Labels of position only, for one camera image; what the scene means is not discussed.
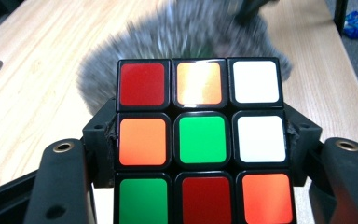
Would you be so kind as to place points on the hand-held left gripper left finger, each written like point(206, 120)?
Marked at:
point(101, 152)

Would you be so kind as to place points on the black metal post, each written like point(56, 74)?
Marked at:
point(341, 15)

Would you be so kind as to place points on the grey fuzzy cloth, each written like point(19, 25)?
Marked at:
point(180, 40)

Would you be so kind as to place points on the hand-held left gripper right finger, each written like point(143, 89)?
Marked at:
point(303, 137)

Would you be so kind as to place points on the colourful puzzle cube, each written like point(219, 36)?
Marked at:
point(202, 140)

